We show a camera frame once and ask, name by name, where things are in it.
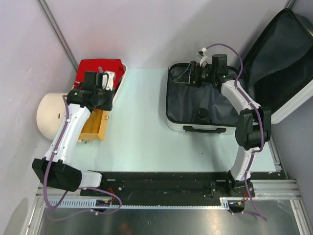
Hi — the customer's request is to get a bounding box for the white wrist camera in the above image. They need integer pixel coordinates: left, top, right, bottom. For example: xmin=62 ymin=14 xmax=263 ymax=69
xmin=197 ymin=47 xmax=209 ymax=67
xmin=98 ymin=67 xmax=116 ymax=91

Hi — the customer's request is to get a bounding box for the left aluminium corner post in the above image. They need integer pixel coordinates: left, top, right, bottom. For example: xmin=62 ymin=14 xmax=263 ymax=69
xmin=36 ymin=0 xmax=78 ymax=72

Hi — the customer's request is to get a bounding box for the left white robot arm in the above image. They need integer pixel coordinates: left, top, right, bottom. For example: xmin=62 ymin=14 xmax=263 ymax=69
xmin=32 ymin=70 xmax=116 ymax=196

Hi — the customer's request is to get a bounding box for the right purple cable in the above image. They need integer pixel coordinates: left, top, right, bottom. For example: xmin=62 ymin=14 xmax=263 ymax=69
xmin=206 ymin=44 xmax=268 ymax=221

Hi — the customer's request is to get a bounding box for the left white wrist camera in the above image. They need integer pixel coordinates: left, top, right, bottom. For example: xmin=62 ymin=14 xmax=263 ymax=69
xmin=98 ymin=67 xmax=116 ymax=91

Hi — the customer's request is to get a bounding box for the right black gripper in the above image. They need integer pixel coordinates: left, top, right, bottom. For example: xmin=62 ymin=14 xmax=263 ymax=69
xmin=176 ymin=61 xmax=217 ymax=88

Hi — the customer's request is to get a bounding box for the black white space suitcase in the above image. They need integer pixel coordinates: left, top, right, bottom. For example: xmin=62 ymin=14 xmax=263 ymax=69
xmin=165 ymin=9 xmax=313 ymax=134

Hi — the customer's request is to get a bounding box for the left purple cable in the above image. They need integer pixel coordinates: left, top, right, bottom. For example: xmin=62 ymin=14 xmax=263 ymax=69
xmin=43 ymin=95 xmax=122 ymax=221

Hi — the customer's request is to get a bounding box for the black round jar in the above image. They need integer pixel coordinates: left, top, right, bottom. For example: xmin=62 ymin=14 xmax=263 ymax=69
xmin=197 ymin=108 xmax=209 ymax=120

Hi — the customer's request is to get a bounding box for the red shirt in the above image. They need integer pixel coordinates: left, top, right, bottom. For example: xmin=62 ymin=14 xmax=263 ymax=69
xmin=74 ymin=58 xmax=124 ymax=88

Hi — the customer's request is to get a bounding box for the cream oval tray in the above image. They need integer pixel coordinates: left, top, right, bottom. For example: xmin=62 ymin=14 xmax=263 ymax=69
xmin=112 ymin=63 xmax=128 ymax=103

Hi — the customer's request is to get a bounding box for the aluminium corner post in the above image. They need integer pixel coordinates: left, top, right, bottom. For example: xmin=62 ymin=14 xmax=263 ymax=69
xmin=284 ymin=0 xmax=297 ymax=9
xmin=36 ymin=0 xmax=78 ymax=72

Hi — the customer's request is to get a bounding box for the right aluminium corner post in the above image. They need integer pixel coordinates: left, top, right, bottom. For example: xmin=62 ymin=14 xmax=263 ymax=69
xmin=284 ymin=0 xmax=297 ymax=9

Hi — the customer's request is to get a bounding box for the cream cylindrical bucket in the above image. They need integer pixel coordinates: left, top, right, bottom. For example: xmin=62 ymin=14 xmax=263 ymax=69
xmin=36 ymin=93 xmax=67 ymax=141

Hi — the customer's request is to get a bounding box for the purple cable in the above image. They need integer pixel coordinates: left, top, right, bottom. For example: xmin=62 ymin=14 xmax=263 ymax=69
xmin=206 ymin=44 xmax=268 ymax=221
xmin=43 ymin=95 xmax=122 ymax=221

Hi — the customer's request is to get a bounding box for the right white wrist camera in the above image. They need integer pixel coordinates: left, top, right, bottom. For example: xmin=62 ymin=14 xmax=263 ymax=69
xmin=197 ymin=47 xmax=209 ymax=67

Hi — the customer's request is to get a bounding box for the grey slotted cable duct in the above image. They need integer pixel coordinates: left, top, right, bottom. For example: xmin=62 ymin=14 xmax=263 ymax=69
xmin=57 ymin=198 xmax=244 ymax=210

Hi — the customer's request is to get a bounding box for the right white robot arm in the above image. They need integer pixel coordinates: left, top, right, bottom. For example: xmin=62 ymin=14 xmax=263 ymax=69
xmin=174 ymin=54 xmax=271 ymax=196

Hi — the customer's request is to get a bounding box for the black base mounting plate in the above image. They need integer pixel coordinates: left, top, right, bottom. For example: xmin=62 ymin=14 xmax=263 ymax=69
xmin=80 ymin=171 xmax=289 ymax=199

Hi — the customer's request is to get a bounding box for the aluminium frame rail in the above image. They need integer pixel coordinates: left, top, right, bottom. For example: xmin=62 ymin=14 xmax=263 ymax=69
xmin=35 ymin=180 xmax=302 ymax=200

